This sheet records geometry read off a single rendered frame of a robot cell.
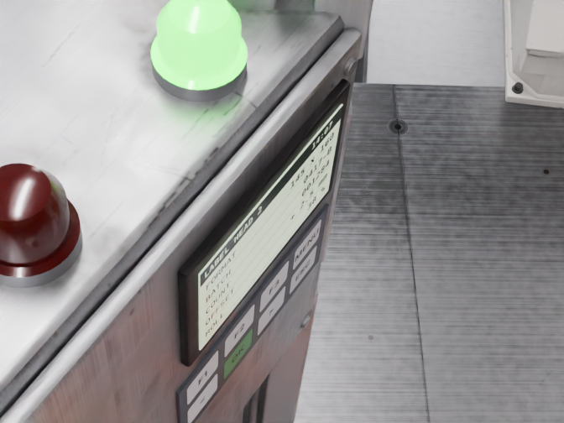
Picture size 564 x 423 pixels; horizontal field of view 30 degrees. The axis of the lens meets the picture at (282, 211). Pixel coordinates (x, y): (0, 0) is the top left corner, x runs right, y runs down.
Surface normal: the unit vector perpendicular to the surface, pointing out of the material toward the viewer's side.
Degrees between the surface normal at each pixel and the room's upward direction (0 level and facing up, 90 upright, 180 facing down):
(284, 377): 90
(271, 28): 0
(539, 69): 90
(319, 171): 90
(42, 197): 14
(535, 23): 47
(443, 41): 0
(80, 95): 0
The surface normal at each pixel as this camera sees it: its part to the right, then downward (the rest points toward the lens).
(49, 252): 0.63, 0.66
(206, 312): 0.83, 0.49
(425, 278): 0.06, -0.55
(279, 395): 0.02, 0.83
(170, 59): -0.63, 0.62
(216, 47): 0.44, 0.37
